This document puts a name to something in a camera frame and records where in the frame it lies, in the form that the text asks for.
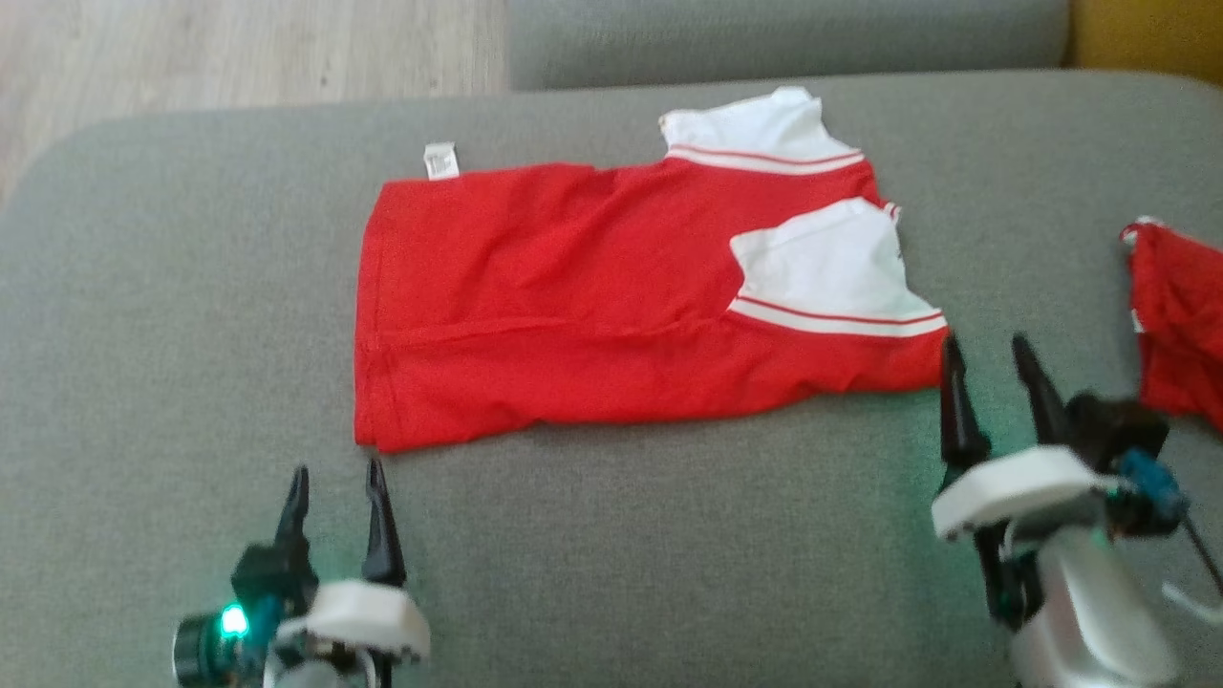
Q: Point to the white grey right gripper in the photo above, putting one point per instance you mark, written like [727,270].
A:
[1022,487]

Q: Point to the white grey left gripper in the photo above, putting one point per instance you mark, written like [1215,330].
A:
[368,619]

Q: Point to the red shorts with white stripes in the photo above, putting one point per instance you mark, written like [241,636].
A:
[1180,325]

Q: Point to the red and white shirt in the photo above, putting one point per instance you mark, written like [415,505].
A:
[573,315]

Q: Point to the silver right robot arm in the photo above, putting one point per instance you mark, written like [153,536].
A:
[1089,612]

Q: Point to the large grey sofa ottoman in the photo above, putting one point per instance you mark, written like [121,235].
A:
[621,554]

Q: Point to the large yellow sofa back cushion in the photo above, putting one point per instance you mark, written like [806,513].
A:
[1147,33]

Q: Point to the wide grey sofa seat cushion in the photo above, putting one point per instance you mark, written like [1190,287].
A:
[783,38]

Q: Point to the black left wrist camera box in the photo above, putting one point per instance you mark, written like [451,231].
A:
[258,592]

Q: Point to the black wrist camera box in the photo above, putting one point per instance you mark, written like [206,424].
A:
[1118,430]
[258,592]

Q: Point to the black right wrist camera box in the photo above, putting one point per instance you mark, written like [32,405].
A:
[1118,430]

